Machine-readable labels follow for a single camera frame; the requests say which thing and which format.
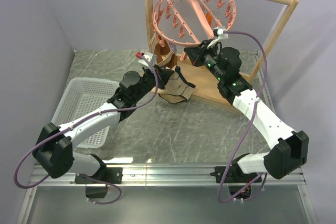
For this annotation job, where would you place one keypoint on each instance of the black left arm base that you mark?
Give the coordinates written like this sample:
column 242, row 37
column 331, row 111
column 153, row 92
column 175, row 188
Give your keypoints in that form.
column 111, row 175

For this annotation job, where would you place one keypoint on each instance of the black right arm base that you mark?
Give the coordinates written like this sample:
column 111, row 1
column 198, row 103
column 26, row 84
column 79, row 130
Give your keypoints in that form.
column 234, row 175

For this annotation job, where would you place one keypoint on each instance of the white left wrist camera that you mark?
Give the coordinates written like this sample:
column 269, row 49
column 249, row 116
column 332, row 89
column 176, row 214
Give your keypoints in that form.
column 146, row 59

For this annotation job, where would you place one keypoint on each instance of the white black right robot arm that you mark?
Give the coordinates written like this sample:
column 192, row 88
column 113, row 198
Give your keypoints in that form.
column 288, row 148

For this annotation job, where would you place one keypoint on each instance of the aluminium mounting rail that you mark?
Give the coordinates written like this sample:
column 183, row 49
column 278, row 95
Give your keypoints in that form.
column 149, row 174

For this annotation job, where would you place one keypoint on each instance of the white plastic basket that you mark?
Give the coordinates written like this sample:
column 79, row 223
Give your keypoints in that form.
column 82, row 96

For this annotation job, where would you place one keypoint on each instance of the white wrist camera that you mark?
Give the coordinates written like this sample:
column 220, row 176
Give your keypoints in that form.
column 146, row 59
column 220, row 33

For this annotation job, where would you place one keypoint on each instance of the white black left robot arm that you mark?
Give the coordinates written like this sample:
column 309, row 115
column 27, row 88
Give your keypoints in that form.
column 56, row 144

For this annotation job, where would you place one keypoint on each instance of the brown underwear on hanger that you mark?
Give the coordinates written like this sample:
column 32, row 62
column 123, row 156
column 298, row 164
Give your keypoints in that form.
column 161, row 53

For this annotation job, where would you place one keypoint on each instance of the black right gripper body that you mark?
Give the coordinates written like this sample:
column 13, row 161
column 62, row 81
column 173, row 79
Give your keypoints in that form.
column 207, row 57

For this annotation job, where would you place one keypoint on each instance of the beige underwear navy trim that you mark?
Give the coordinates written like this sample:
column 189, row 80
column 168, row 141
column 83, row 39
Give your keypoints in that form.
column 177, row 89

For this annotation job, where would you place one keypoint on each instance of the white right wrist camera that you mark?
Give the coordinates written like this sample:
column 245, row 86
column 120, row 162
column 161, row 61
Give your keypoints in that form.
column 220, row 33

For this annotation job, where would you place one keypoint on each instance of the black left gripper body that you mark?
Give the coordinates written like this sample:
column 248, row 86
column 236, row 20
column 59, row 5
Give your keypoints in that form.
column 149, row 82

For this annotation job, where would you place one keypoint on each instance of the pink round clip hanger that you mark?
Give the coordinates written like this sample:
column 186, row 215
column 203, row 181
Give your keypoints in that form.
column 185, row 23

